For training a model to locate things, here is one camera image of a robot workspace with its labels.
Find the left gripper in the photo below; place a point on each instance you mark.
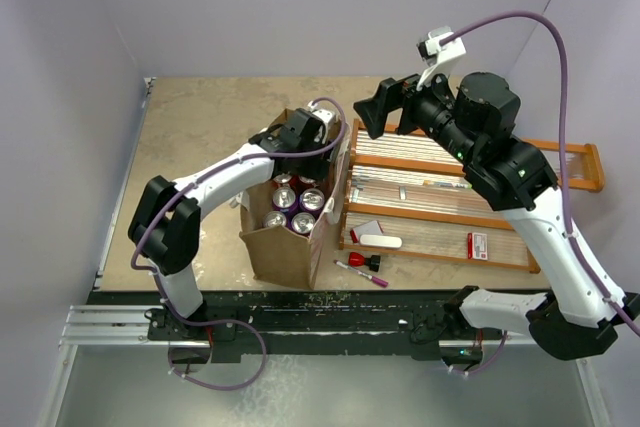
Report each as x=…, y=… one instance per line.
x=320, y=167

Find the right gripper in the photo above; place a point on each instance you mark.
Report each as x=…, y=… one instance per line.
x=388, y=97

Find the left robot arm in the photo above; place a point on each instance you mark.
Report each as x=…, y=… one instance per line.
x=165, y=228

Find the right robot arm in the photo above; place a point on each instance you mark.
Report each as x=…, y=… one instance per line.
x=578, y=317

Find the purple fanta can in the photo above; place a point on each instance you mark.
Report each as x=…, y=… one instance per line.
x=275, y=219
x=312, y=201
x=302, y=223
x=285, y=199

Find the white eraser bar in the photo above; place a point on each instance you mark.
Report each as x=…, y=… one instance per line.
x=380, y=241

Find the wooden shelf rack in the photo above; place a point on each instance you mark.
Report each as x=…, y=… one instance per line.
x=432, y=222

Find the green tipped pen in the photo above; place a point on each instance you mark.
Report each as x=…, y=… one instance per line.
x=447, y=184

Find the red black stamp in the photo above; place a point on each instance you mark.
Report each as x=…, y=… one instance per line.
x=372, y=262

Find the pink marker pen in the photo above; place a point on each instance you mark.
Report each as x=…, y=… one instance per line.
x=371, y=278

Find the red staples box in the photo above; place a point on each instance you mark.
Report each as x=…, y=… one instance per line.
x=477, y=246

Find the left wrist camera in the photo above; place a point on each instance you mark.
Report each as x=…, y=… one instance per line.
x=328, y=119

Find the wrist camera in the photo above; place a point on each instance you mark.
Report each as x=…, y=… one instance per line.
x=328, y=119
x=439, y=58

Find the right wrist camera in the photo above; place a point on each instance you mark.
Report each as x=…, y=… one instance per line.
x=439, y=58

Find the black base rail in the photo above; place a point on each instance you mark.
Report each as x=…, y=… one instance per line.
x=381, y=322

